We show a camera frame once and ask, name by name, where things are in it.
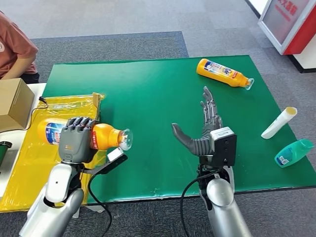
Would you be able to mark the white tube with yellow cap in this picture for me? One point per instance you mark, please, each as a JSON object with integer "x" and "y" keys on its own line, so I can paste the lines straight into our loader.
{"x": 277, "y": 124}

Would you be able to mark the red and white sign stand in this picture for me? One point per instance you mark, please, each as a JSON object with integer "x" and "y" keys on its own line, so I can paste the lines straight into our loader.
{"x": 286, "y": 23}

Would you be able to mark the green table mat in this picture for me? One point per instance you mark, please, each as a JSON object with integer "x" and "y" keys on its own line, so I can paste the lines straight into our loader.
{"x": 153, "y": 98}

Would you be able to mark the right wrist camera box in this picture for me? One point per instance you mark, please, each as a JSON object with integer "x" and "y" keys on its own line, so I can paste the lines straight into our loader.
{"x": 223, "y": 147}

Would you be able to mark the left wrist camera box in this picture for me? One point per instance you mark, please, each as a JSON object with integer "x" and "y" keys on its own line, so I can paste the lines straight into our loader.
{"x": 116, "y": 158}

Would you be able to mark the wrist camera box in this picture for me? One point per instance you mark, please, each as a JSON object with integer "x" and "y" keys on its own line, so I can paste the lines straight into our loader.
{"x": 116, "y": 158}
{"x": 223, "y": 147}

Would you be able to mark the teal plastic bottle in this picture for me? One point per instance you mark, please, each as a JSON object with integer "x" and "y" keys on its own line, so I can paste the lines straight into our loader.
{"x": 292, "y": 153}

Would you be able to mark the brown cardboard box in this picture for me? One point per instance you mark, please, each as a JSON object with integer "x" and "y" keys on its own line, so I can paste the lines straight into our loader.
{"x": 13, "y": 101}

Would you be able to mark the yellow film wrapped cardboard tray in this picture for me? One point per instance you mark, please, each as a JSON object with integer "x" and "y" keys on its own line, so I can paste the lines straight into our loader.
{"x": 29, "y": 176}

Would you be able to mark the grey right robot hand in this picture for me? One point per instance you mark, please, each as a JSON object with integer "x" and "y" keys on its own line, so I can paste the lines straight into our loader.
{"x": 200, "y": 145}

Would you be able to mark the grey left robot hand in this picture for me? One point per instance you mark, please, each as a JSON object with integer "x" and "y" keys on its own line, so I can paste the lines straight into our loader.
{"x": 74, "y": 144}

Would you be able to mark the person's forearm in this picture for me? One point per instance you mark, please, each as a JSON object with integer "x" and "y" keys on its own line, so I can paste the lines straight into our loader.
{"x": 17, "y": 68}

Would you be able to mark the green and black cylinder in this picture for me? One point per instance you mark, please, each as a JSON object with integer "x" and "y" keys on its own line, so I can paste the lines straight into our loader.
{"x": 4, "y": 152}

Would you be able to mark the orange bottle with clear cap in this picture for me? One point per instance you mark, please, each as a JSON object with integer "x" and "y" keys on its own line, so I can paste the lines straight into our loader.
{"x": 105, "y": 135}
{"x": 222, "y": 73}

